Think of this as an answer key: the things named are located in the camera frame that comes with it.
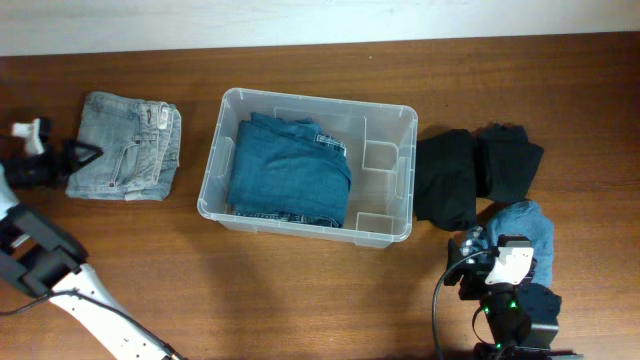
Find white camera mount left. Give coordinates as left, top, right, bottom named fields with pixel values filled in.
left=11, top=117, right=52, bottom=156

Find blue folded cloth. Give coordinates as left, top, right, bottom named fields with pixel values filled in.
left=461, top=200, right=554, bottom=288

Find clear plastic storage bin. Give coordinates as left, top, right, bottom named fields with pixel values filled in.
left=197, top=88, right=418, bottom=248

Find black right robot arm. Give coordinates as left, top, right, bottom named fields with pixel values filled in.
left=432, top=235, right=584, bottom=360

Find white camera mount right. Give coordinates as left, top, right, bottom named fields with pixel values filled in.
left=485, top=235, right=534, bottom=285

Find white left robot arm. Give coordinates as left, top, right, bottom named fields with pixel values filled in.
left=1, top=140, right=183, bottom=360

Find light blue jeans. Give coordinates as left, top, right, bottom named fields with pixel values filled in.
left=65, top=91, right=182, bottom=201

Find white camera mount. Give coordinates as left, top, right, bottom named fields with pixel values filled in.
left=485, top=235, right=534, bottom=285
left=11, top=117, right=52, bottom=156

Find black folded garment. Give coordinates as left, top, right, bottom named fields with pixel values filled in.
left=413, top=124, right=544, bottom=232

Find dark blue jeans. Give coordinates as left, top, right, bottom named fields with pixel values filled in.
left=227, top=112, right=352, bottom=228

